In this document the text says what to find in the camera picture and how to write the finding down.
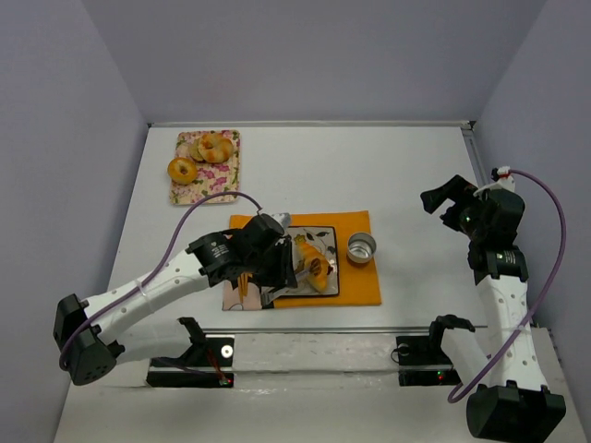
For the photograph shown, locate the orange plastic spoon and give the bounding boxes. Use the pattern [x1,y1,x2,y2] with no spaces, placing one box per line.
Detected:
[240,272,251,297]

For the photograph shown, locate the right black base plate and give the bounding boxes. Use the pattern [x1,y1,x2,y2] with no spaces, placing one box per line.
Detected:
[391,335,460,387]

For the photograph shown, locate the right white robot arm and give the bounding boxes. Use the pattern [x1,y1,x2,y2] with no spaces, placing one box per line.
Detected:
[420,167,566,442]

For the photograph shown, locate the herb flat bread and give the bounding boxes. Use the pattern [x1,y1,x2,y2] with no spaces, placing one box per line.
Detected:
[187,144,203,162]

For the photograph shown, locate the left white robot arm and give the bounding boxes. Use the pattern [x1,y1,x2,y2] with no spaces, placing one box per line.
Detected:
[53,213,296,386]

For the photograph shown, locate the square floral ceramic plate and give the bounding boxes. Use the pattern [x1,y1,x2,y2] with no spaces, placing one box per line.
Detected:
[287,226,340,297]

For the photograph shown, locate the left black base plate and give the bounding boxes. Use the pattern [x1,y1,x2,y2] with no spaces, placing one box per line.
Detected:
[146,334,235,389]

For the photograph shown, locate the small metal cup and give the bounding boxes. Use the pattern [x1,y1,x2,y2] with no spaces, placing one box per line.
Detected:
[347,232,377,265]

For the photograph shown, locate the orange plastic fork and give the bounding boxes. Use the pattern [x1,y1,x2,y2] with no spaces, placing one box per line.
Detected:
[237,273,245,303]

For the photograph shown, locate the metal serving tongs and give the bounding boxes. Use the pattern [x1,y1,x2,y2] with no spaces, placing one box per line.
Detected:
[259,269,321,307]

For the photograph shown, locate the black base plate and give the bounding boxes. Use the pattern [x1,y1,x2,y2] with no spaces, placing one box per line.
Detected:
[146,334,235,389]
[391,335,460,387]

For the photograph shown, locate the floral bread tray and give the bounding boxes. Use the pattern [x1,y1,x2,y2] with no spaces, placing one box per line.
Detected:
[169,129,242,206]

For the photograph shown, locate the ring doughnut bread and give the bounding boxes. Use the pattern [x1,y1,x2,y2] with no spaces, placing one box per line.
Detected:
[167,157,198,186]

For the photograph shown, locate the round twisted bread roll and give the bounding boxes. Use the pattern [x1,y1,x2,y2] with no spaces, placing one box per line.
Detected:
[198,133,234,163]

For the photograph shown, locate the orange placemat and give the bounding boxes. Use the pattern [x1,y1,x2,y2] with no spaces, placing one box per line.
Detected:
[222,210,383,312]

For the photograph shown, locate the striped croissant bread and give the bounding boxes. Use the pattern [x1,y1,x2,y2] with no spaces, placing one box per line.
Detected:
[295,242,332,293]

